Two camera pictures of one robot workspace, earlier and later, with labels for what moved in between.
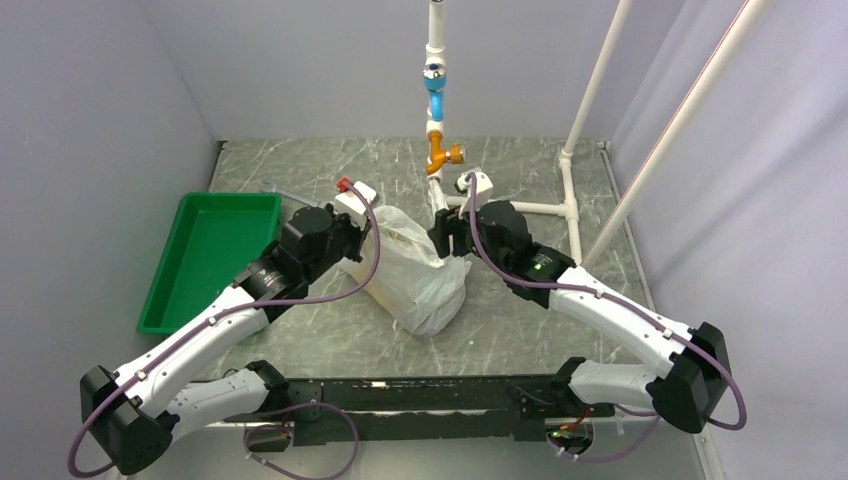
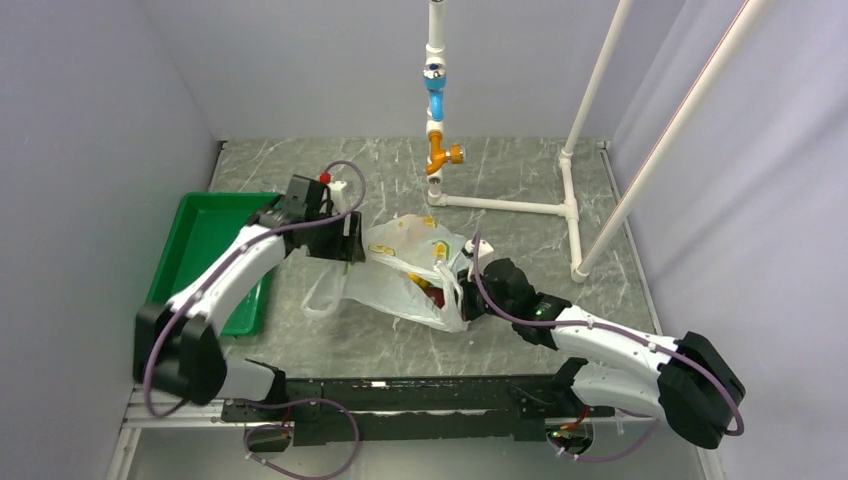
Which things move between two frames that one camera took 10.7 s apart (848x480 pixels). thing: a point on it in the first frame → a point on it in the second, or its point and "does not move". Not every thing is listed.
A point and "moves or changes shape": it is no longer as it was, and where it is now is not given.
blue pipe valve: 435,79 does not move
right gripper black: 449,222 → 467,284
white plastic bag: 416,291 moves or changes shape
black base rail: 384,411 does not move
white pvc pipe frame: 435,54 does not move
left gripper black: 359,235 does not move
